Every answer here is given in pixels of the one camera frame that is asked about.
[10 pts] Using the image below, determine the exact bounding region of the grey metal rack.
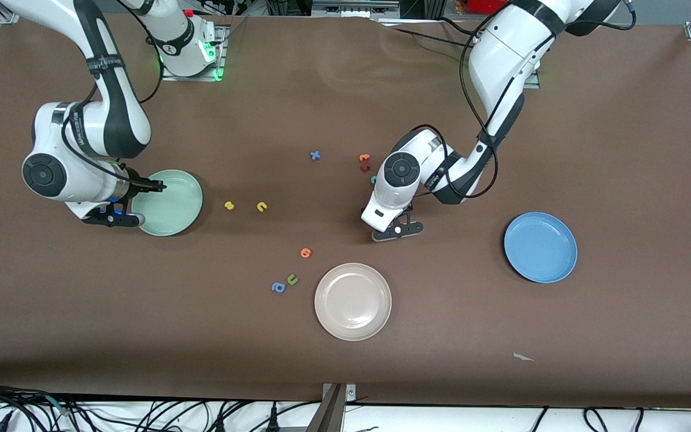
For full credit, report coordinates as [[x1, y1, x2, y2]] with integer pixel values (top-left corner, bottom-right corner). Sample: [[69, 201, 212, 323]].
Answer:
[[310, 0, 403, 17]]

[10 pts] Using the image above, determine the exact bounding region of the beige plate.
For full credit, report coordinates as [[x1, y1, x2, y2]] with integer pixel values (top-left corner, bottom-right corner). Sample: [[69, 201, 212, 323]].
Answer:
[[314, 263, 392, 341]]

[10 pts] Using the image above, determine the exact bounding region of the brown table cover sheet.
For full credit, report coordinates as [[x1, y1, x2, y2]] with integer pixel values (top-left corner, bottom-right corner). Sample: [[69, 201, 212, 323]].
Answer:
[[0, 13, 691, 409]]

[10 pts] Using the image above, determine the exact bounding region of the aluminium profile post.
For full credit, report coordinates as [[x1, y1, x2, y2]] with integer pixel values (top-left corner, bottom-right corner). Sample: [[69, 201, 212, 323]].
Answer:
[[307, 383, 346, 432]]

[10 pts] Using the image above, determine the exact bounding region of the blue plate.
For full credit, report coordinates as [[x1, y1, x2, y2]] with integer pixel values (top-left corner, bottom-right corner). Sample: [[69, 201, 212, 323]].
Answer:
[[504, 212, 578, 284]]

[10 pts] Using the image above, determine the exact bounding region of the light green plate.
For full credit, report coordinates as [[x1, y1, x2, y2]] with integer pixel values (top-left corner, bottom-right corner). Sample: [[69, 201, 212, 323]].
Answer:
[[131, 170, 204, 237]]

